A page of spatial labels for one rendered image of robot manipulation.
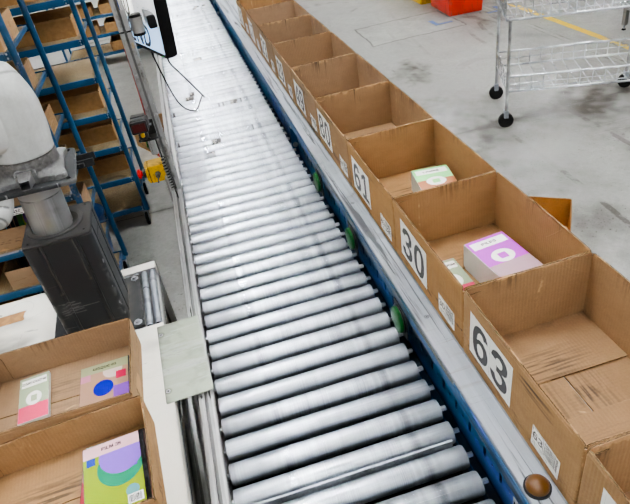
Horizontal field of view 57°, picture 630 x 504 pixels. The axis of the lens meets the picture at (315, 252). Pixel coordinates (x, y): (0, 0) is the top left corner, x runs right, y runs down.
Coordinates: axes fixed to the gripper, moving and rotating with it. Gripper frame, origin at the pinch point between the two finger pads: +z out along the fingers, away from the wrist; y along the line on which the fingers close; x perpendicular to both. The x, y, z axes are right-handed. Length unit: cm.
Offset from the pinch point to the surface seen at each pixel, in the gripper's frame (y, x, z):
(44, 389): -99, 18, -11
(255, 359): -107, 21, 43
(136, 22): -2, -44, 34
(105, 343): -90, 16, 5
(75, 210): -66, -13, 6
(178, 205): -13.4, 21.4, 28.6
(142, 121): -12.0, -13.8, 25.7
